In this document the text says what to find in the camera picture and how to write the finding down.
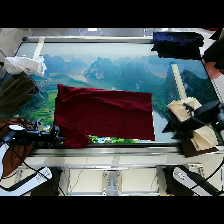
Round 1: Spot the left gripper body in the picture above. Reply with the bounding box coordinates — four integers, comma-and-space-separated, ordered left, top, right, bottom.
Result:
39, 125, 68, 146

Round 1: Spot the red T-shirt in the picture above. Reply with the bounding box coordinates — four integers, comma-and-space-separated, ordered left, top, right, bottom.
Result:
53, 83, 157, 150

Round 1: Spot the dark olive garment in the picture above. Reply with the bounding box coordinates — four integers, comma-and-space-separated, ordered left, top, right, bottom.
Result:
0, 71, 40, 116

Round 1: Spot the white garment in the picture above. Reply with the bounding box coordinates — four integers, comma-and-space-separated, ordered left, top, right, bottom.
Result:
3, 54, 48, 77

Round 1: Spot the beige garment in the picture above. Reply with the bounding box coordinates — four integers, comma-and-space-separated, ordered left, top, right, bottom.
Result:
167, 96, 220, 152

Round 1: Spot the dark brown garment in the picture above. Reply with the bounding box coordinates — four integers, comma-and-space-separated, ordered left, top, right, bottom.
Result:
179, 135, 220, 159

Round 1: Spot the dark blue garment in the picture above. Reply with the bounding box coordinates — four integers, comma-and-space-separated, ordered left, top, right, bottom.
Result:
150, 31, 205, 61

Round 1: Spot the black garment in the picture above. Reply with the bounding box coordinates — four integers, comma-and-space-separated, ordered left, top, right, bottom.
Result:
202, 28, 224, 73

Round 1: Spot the black cable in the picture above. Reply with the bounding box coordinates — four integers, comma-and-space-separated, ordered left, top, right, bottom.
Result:
189, 155, 224, 192
0, 141, 46, 194

